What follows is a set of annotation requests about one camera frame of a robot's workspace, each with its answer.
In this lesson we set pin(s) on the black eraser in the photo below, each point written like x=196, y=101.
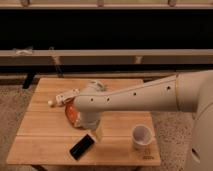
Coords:
x=81, y=146

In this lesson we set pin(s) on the white power strip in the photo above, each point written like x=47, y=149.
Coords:
x=64, y=97

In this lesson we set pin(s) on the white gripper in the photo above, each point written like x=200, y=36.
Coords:
x=97, y=132

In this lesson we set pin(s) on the wooden table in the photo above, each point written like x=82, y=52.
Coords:
x=45, y=136

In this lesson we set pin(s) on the orange bowl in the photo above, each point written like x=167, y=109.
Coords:
x=72, y=115

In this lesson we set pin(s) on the white cup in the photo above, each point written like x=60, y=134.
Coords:
x=141, y=136

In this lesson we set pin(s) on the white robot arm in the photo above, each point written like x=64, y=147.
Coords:
x=186, y=92

